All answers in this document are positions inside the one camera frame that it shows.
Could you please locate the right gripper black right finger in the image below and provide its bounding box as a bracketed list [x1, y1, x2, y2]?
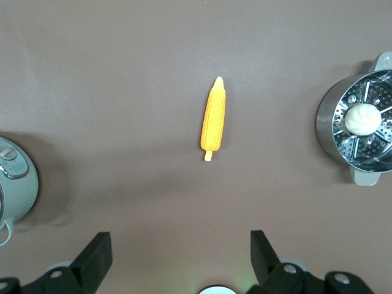
[250, 229, 373, 294]

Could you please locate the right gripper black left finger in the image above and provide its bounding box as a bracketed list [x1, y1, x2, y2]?
[0, 232, 113, 294]

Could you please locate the yellow plastic corn cob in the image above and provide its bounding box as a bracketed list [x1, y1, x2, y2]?
[199, 76, 228, 162]

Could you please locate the stainless steel steamer pot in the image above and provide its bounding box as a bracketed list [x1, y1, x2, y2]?
[315, 51, 392, 187]

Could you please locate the perforated metal steamer basket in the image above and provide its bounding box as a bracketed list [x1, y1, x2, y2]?
[332, 72, 392, 164]

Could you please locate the white steamed bun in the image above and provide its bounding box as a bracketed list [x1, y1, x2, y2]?
[345, 103, 382, 136]

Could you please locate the brown table mat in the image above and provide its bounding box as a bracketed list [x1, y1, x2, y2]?
[0, 0, 392, 294]

